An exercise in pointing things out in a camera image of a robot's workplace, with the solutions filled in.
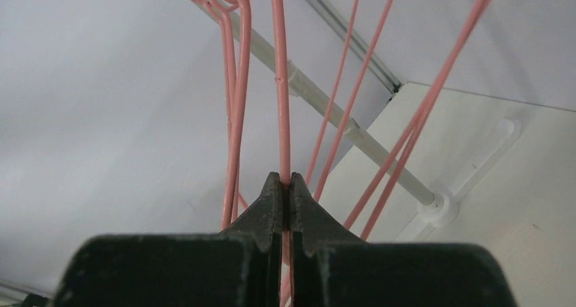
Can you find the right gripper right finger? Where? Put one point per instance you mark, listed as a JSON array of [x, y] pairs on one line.
[[330, 266]]

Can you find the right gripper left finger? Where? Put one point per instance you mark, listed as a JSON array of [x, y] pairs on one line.
[[238, 266]]

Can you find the white hanger rack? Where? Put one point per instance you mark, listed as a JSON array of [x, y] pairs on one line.
[[434, 209]]

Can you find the aluminium frame post left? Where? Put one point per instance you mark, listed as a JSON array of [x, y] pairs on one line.
[[339, 24]]

